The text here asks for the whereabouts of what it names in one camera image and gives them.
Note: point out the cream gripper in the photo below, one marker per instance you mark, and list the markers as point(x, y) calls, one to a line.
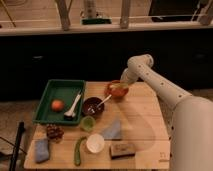
point(128, 77)

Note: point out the yellow banana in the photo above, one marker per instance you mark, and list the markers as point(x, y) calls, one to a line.
point(118, 85)

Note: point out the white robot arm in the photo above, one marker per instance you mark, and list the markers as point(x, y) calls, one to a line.
point(191, 144)

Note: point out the red bowl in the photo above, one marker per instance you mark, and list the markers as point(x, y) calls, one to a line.
point(116, 93)

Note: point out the dark brown bowl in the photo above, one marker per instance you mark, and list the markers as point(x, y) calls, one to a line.
point(90, 107)

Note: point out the white spoon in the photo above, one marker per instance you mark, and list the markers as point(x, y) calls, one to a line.
point(103, 101)

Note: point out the blue triangular cloth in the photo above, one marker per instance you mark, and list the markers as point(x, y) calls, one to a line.
point(113, 131)

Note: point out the green box on shelf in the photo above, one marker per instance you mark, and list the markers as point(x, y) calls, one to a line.
point(94, 21)

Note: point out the small green cup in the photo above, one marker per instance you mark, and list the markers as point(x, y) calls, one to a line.
point(87, 123)

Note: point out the white dish brush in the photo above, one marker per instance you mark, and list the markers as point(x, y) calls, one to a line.
point(70, 113)

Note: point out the green plastic tray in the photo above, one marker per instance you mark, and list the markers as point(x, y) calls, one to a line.
point(65, 90)

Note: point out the brown yellow sponge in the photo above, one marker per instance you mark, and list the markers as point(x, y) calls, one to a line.
point(119, 150)

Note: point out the white cup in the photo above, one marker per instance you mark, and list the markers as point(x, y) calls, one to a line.
point(95, 143)

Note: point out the red tomato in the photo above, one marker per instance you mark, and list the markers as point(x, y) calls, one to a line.
point(57, 105)

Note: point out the green cucumber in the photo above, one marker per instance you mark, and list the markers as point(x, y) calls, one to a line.
point(77, 154)

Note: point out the brown grape bunch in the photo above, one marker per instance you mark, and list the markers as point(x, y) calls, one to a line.
point(54, 132)

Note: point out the black pole left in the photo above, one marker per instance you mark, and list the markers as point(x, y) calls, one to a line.
point(16, 147)

